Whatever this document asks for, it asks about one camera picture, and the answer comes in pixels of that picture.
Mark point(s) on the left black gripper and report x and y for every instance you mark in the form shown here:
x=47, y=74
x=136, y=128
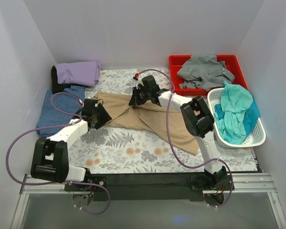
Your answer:
x=100, y=117

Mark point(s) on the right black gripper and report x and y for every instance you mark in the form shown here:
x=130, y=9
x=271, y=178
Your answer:
x=138, y=96

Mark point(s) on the tan t shirt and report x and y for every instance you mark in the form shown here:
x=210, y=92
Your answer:
x=149, y=117

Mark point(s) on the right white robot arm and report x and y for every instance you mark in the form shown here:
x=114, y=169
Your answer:
x=198, y=121

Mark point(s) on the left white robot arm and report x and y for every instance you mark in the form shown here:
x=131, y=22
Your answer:
x=51, y=160

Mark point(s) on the floral table cloth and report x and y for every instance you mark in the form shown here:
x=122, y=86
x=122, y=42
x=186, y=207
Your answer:
x=123, y=150

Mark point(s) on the folded blue checked shirt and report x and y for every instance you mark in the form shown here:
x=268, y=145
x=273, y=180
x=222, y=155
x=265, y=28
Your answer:
x=61, y=111

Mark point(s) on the folded purple shirt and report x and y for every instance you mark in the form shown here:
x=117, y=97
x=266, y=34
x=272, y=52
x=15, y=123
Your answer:
x=82, y=73

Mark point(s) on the folded black garment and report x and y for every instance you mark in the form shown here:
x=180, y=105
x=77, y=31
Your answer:
x=55, y=86

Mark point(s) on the red plastic bin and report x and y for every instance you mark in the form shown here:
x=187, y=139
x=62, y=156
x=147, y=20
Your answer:
x=177, y=61

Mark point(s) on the grey shirt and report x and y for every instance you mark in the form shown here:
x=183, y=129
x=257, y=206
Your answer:
x=204, y=71

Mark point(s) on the black base bar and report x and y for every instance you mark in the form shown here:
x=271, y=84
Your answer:
x=152, y=186

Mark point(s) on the teal shirt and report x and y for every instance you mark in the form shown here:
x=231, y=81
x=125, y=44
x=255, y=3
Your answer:
x=236, y=115

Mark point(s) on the white plastic basket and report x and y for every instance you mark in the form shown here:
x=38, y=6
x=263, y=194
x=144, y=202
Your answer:
x=256, y=138

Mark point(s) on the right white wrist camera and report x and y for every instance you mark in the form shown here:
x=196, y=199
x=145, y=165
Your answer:
x=137, y=82

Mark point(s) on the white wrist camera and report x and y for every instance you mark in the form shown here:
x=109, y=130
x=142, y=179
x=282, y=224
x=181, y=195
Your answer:
x=137, y=82
x=81, y=102

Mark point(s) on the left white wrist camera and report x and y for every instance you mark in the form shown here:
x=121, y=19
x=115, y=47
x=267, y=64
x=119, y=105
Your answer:
x=81, y=102

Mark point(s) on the aluminium rail frame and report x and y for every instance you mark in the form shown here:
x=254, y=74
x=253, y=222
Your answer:
x=243, y=183

